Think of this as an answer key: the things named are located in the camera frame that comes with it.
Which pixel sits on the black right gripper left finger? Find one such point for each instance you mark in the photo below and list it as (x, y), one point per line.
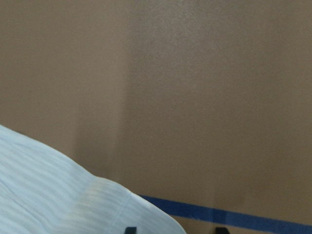
(130, 230)

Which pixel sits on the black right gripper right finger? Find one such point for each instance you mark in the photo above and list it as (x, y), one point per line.
(221, 230)

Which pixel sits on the light blue button-up shirt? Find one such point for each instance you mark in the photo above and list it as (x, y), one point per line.
(42, 191)

